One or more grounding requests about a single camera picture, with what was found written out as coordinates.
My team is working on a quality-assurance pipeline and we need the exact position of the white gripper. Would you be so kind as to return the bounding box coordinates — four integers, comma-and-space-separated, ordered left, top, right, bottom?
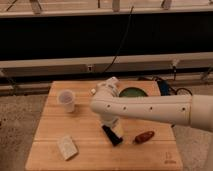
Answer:
100, 116, 124, 138

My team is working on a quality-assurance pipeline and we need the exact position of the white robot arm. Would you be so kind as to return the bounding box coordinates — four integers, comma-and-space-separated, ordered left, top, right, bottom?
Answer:
90, 82, 213, 132

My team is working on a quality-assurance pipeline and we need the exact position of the brown oblong object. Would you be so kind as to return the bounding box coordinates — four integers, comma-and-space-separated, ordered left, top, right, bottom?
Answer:
134, 131, 155, 144

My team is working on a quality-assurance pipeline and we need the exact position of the green bowl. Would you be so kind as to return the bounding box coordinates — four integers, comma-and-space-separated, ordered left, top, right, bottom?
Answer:
119, 87, 148, 97

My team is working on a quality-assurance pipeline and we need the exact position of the white plastic bottle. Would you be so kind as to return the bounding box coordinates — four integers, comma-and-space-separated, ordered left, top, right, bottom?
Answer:
91, 77, 119, 96

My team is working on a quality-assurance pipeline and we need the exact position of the wooden board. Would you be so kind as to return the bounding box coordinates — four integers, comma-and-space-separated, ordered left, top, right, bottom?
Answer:
25, 81, 183, 171

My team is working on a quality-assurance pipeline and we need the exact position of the white sponge block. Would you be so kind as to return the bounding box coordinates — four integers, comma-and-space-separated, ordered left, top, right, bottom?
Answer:
57, 136, 78, 160

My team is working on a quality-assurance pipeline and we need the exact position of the blue box with cable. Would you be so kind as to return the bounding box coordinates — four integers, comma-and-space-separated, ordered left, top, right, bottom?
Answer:
153, 77, 192, 96

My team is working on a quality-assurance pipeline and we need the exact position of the black hanging cable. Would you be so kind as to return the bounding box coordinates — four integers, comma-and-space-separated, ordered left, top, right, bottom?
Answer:
102, 5, 135, 74

